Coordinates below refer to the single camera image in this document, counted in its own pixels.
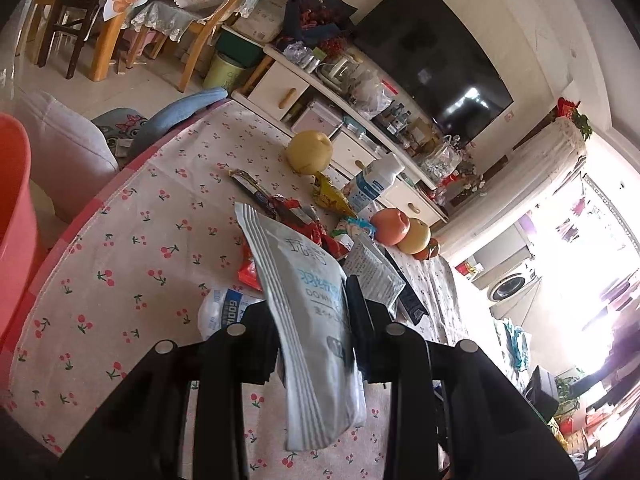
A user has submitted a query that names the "cherry print tablecloth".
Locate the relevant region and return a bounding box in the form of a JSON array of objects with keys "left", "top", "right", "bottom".
[{"left": 2, "top": 100, "right": 390, "bottom": 479}]

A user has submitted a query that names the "yellow snack wrapper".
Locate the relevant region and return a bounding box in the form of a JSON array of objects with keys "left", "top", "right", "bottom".
[{"left": 312, "top": 172, "right": 357, "bottom": 218}]

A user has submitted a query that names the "black foil snack bag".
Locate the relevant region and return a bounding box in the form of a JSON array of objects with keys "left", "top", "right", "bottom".
[{"left": 386, "top": 252, "right": 428, "bottom": 326}]

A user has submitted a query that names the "blue chair back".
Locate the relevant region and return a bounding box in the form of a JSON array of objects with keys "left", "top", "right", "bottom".
[{"left": 131, "top": 87, "right": 228, "bottom": 151}]

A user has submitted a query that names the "white tv cabinet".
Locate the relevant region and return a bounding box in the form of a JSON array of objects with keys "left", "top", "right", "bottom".
[{"left": 232, "top": 46, "right": 449, "bottom": 226}]

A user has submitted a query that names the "yellow pear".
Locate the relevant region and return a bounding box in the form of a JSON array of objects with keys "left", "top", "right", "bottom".
[{"left": 285, "top": 130, "right": 333, "bottom": 176}]

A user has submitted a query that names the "clear plastic bag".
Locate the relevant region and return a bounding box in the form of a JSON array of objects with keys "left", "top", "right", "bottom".
[{"left": 348, "top": 70, "right": 394, "bottom": 120}]

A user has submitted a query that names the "dark wooden dining chair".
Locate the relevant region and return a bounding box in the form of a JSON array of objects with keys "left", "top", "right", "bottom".
[{"left": 37, "top": 0, "right": 104, "bottom": 79}]

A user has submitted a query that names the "large white wipes pouch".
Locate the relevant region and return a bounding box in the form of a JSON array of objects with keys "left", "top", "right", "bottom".
[{"left": 234, "top": 203, "right": 367, "bottom": 452}]

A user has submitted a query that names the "light wooden chair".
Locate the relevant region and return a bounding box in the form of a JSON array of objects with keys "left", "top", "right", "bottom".
[{"left": 119, "top": 0, "right": 258, "bottom": 92}]

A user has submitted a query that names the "white washing machine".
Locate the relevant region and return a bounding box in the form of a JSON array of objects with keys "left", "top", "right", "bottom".
[{"left": 472, "top": 255, "right": 540, "bottom": 320}]

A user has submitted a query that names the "white plastic bottle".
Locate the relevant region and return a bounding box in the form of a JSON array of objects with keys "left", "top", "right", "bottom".
[{"left": 342, "top": 153, "right": 405, "bottom": 214}]

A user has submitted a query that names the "red apple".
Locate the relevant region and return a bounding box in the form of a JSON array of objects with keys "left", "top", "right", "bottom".
[{"left": 370, "top": 208, "right": 410, "bottom": 246}]

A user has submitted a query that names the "red snack wrapper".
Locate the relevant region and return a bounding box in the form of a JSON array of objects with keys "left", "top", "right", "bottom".
[{"left": 238, "top": 221, "right": 349, "bottom": 292}]

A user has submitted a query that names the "black flat television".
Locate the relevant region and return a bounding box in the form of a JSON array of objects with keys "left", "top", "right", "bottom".
[{"left": 354, "top": 0, "right": 513, "bottom": 144}]

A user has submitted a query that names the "white cushion stool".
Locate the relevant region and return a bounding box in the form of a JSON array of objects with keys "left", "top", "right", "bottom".
[{"left": 14, "top": 91, "right": 118, "bottom": 222}]

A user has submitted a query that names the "white lace covered air conditioner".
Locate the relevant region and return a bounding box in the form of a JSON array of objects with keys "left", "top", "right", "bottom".
[{"left": 435, "top": 117, "right": 586, "bottom": 266}]

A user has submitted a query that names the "red black foil wrapper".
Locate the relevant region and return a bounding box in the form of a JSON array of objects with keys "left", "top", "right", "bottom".
[{"left": 228, "top": 169, "right": 319, "bottom": 228}]

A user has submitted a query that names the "white electric kettle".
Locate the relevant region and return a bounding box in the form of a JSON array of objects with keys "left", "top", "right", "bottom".
[{"left": 318, "top": 52, "right": 360, "bottom": 89}]

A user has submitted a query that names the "dark blue flower bouquet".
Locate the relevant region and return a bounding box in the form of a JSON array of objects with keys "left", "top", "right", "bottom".
[{"left": 281, "top": 0, "right": 357, "bottom": 48}]

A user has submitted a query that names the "orange persimmon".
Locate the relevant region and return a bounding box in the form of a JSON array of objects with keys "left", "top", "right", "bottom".
[{"left": 413, "top": 238, "right": 440, "bottom": 261}]

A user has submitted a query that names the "small white blue packet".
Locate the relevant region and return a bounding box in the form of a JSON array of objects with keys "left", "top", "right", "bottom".
[{"left": 198, "top": 288, "right": 262, "bottom": 340}]

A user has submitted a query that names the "white paper leaflet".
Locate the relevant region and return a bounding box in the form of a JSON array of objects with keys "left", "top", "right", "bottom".
[{"left": 343, "top": 234, "right": 406, "bottom": 318}]

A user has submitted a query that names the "pink plastic trash bucket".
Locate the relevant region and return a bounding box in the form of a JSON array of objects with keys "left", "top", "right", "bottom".
[{"left": 1, "top": 113, "right": 46, "bottom": 342}]

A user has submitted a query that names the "yellow green apple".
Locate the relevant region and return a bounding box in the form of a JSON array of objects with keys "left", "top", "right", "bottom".
[{"left": 397, "top": 218, "right": 432, "bottom": 255}]

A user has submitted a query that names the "green waste bin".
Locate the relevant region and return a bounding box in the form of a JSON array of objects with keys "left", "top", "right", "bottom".
[{"left": 203, "top": 52, "right": 248, "bottom": 93}]

